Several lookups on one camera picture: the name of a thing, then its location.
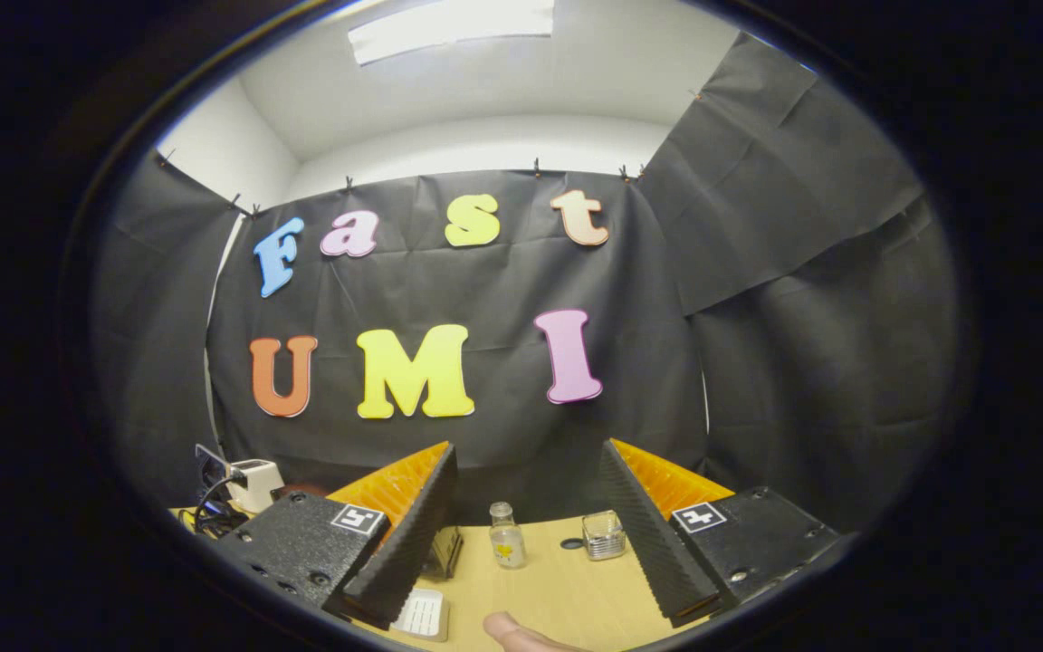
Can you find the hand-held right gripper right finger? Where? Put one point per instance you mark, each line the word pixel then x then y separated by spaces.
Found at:
pixel 657 543

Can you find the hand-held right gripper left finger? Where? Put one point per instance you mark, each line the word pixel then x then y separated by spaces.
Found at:
pixel 408 548

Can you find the black electric oven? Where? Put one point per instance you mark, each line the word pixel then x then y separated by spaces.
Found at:
pixel 443 554

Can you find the white toaster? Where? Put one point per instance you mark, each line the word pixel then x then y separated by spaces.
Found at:
pixel 263 480

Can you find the white ribbed tray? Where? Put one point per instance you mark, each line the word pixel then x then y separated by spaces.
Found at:
pixel 422 616

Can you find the small black round lid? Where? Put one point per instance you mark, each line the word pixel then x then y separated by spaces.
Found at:
pixel 572 544

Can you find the clear glass bottle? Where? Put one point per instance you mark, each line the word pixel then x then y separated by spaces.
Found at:
pixel 508 543

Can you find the row of small cloth clips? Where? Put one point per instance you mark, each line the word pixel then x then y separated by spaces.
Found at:
pixel 537 168

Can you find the large ceiling light panel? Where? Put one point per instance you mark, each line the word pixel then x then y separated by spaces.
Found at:
pixel 449 27

